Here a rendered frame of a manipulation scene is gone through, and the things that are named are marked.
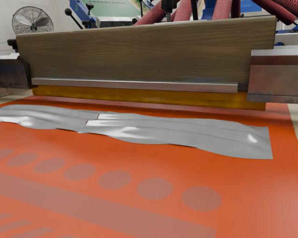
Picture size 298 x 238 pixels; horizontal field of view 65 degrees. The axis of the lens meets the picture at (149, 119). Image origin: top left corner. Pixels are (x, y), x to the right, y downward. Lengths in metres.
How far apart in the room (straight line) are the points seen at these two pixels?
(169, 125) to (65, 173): 0.11
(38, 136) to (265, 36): 0.25
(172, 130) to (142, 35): 0.13
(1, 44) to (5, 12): 0.56
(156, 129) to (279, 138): 0.11
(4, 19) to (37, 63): 4.62
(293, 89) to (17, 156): 0.26
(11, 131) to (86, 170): 0.14
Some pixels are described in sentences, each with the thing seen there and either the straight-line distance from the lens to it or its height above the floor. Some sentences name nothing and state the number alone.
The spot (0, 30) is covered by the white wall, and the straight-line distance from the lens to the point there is 4.93.
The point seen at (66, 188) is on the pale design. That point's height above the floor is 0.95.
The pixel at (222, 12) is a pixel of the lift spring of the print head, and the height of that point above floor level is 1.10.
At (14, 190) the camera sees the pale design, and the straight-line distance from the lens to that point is 0.18.
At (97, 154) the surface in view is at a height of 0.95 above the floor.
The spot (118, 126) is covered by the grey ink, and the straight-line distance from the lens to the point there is 0.25.
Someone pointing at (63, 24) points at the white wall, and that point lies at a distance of 5.90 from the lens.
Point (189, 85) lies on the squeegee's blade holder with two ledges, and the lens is 0.27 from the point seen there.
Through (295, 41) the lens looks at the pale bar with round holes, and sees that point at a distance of 0.51.
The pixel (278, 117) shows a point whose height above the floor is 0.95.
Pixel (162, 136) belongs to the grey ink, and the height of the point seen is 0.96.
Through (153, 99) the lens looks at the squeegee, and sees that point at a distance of 0.31.
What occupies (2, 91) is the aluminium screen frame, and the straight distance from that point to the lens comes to 0.50.
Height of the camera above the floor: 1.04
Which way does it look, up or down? 19 degrees down
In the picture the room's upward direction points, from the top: 3 degrees counter-clockwise
